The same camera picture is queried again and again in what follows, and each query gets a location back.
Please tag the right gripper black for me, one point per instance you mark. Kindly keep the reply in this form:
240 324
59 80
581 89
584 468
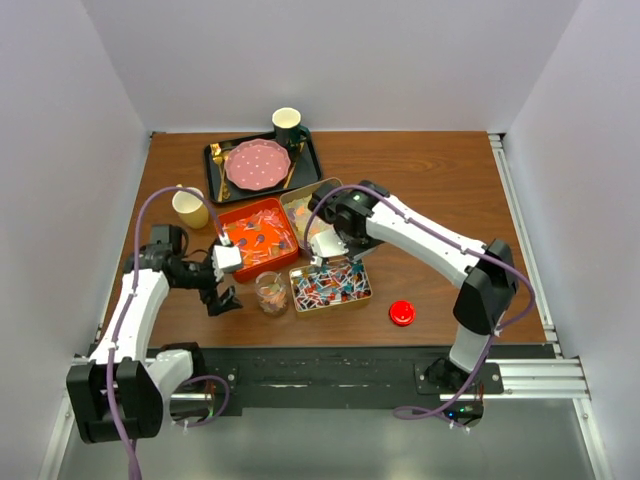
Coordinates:
353 249

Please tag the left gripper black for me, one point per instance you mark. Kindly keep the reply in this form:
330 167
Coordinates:
218 304

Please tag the gold tin of candies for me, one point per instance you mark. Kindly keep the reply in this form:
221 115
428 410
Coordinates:
337 284

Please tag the gold tin of gummies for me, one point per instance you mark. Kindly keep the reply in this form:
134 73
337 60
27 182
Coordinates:
295 205

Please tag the clear glass jar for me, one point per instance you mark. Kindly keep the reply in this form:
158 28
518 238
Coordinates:
271 293

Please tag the red jar lid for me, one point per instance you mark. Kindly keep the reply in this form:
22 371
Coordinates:
402 313

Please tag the orange box of lollipops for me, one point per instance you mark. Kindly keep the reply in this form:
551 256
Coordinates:
264 237

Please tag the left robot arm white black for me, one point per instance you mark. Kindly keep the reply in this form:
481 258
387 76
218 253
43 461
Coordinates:
117 392

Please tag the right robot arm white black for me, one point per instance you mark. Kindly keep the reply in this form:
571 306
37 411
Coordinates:
366 215

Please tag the gold knife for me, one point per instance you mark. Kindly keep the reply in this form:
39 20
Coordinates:
295 156

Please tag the yellow mug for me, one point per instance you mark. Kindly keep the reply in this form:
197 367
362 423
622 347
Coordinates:
190 207

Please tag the pink polka dot plate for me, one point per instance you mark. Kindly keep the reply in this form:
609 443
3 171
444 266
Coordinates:
257 164

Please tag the dark green mug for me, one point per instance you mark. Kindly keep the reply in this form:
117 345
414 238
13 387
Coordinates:
288 128

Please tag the gold fork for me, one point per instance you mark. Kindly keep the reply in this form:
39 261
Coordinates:
219 157

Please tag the gold spoon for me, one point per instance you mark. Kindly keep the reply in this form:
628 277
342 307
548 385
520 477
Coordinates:
226 170

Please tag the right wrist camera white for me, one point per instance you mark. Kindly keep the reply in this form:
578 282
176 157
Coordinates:
325 247

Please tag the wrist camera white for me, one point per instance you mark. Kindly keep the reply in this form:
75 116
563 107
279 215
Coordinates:
325 247
226 259

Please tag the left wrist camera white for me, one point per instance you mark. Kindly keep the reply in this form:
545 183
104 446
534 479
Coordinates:
226 259

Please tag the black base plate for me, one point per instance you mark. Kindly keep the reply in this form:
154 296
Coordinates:
373 378

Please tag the right aluminium side rail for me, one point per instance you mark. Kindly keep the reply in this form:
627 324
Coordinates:
496 144

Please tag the aluminium frame rail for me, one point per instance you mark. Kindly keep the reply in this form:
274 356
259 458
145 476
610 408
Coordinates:
542 426

